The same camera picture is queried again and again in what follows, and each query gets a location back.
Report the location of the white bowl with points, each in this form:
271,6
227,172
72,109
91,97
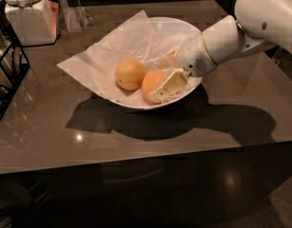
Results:
145,32

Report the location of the orange fruit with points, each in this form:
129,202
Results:
149,82

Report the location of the white paper sheet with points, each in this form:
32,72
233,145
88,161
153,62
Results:
129,45

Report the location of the yellowish orange left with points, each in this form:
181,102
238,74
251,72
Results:
130,74

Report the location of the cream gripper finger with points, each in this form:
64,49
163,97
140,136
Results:
168,60
174,80

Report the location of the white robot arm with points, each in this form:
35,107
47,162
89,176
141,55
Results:
255,26

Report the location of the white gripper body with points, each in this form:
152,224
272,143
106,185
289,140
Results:
193,57

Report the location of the black wire rack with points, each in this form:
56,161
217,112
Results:
14,65

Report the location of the white ceramic jar with lid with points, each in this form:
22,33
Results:
33,21

